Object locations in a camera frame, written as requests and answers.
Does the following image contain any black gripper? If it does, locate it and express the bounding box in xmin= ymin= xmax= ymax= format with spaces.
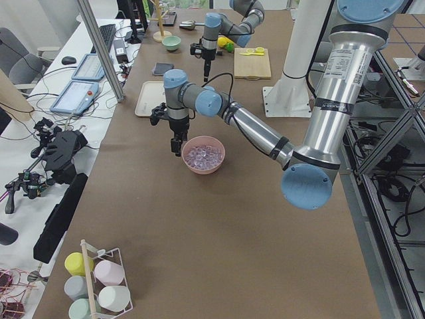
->
xmin=149 ymin=102 xmax=191 ymax=156
xmin=190 ymin=39 xmax=217 ymax=82

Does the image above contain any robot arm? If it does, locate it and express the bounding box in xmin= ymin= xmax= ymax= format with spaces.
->
xmin=190 ymin=0 xmax=265 ymax=82
xmin=150 ymin=1 xmax=404 ymax=209

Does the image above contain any pile of clear ice cubes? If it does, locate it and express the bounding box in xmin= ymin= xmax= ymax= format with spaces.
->
xmin=184 ymin=145 xmax=223 ymax=170

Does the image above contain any wooden cup stand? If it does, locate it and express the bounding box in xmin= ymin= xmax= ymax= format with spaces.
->
xmin=149 ymin=0 xmax=172 ymax=43

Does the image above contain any pink plastic cup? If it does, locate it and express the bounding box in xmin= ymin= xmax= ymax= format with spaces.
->
xmin=94 ymin=260 xmax=124 ymax=286

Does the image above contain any yellow plastic cup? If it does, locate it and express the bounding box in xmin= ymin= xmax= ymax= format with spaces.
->
xmin=64 ymin=252 xmax=85 ymax=276

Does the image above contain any white cup rack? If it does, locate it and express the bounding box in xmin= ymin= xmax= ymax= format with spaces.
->
xmin=80 ymin=239 xmax=133 ymax=318

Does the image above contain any white plastic cup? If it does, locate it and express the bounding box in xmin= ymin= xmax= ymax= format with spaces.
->
xmin=98 ymin=286 xmax=131 ymax=312

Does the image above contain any grey plastic cup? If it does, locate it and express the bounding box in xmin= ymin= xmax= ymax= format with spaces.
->
xmin=64 ymin=276 xmax=88 ymax=301

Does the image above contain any pale green plastic cup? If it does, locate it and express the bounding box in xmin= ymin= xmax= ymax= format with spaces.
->
xmin=68 ymin=298 xmax=92 ymax=319

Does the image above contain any pink plastic bowl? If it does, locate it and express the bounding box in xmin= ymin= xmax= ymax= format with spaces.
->
xmin=181 ymin=136 xmax=226 ymax=175

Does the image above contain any yellow lemon upper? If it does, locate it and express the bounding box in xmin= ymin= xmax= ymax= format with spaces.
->
xmin=217 ymin=37 xmax=234 ymax=48

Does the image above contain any green lime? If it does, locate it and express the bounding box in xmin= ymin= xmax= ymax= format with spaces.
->
xmin=224 ymin=43 xmax=234 ymax=53

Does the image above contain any mint green bowl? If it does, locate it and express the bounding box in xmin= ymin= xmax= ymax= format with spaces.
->
xmin=161 ymin=35 xmax=181 ymax=52

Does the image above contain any grey folded cloth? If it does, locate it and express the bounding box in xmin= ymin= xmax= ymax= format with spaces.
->
xmin=152 ymin=62 xmax=174 ymax=76

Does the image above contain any yellow plastic knife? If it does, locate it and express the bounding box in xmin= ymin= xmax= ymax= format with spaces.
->
xmin=240 ymin=51 xmax=257 ymax=56

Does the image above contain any wooden cutting board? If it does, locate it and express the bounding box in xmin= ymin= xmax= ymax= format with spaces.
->
xmin=234 ymin=47 xmax=272 ymax=80

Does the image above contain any cream rabbit tray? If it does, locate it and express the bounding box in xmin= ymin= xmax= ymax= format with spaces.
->
xmin=134 ymin=81 xmax=165 ymax=117

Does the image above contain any black keyboard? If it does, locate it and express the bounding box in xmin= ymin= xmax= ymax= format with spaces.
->
xmin=99 ymin=24 xmax=116 ymax=53

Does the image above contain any blue teach pendant lower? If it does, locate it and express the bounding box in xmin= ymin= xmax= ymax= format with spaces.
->
xmin=50 ymin=80 xmax=99 ymax=116

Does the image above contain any blue teach pendant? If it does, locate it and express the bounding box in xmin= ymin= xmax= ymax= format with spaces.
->
xmin=50 ymin=80 xmax=99 ymax=116
xmin=71 ymin=53 xmax=105 ymax=81

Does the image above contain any blue teach pendant upper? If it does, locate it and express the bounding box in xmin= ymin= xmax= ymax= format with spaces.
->
xmin=71 ymin=53 xmax=105 ymax=81

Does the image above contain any black computer mouse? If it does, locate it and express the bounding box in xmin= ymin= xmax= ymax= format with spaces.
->
xmin=61 ymin=56 xmax=76 ymax=65

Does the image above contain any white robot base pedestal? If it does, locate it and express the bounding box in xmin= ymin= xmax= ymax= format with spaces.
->
xmin=263 ymin=0 xmax=333 ymax=118

